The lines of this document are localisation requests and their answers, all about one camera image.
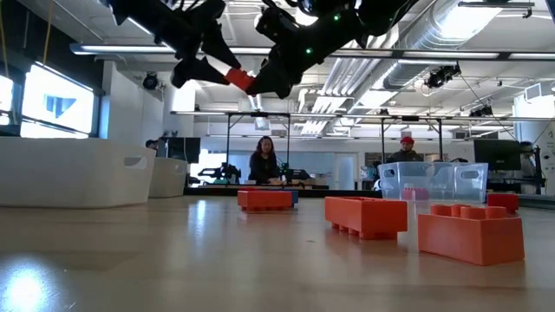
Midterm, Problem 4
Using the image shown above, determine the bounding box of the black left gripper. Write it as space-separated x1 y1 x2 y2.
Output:
138 0 242 89

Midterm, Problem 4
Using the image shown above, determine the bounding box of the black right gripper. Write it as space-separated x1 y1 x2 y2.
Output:
245 6 369 100

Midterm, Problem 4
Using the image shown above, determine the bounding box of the small orange toy brick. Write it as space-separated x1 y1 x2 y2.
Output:
417 203 526 267

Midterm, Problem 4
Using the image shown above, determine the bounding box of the red toy brick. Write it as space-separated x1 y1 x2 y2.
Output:
401 187 430 202
486 192 520 215

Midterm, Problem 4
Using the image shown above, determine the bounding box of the black computer monitor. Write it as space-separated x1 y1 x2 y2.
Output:
156 136 202 165
473 138 523 172

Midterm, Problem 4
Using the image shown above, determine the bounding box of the long ceiling light bar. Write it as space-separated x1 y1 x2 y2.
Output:
69 42 555 62

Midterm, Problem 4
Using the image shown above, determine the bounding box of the white plastic bin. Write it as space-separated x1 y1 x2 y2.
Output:
0 136 157 210
148 156 191 199

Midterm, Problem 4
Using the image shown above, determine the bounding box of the black background table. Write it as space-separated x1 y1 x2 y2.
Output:
184 185 382 199

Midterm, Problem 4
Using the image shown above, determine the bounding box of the clear plastic bin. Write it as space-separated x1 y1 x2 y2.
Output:
376 161 490 204

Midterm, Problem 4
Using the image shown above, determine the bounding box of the black ceiling camera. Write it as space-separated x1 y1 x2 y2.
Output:
424 63 461 90
142 71 160 91

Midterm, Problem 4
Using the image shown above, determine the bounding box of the black background station frame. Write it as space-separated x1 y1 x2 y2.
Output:
380 115 444 164
225 111 291 174

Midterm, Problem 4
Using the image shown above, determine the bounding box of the silver ventilation duct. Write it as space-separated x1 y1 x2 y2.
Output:
381 0 504 90

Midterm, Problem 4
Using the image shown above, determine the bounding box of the yellow hanging strap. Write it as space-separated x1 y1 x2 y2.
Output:
41 0 56 66

